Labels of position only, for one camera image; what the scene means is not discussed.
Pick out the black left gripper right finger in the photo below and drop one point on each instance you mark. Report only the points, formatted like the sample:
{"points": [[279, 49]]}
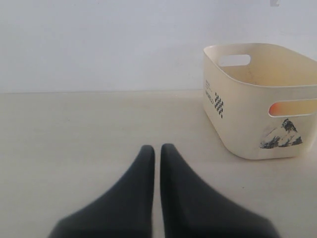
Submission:
{"points": [[192, 209]]}

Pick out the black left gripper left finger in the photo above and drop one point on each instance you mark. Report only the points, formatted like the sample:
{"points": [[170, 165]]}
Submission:
{"points": [[124, 211]]}

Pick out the small cream plastic bin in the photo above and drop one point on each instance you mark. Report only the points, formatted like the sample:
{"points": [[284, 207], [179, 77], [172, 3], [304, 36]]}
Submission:
{"points": [[261, 99]]}

